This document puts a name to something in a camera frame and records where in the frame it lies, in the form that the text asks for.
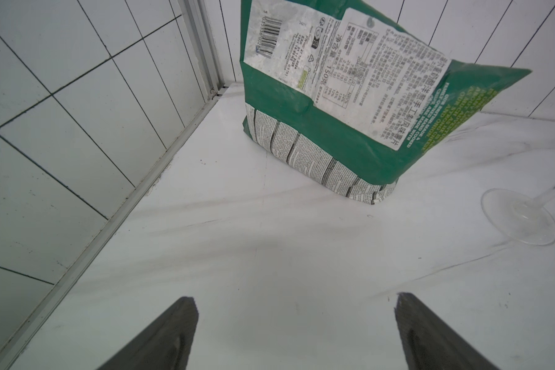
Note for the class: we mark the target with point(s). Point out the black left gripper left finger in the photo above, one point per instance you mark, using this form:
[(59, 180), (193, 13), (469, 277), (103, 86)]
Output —
[(164, 344)]

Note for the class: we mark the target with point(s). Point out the clear glass cup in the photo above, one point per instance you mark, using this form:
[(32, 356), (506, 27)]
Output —
[(519, 217)]

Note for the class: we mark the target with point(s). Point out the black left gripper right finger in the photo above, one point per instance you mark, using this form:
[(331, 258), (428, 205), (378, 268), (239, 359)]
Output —
[(429, 343)]

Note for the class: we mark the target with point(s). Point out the green white snack bag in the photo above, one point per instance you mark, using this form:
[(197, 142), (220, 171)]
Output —
[(347, 97)]

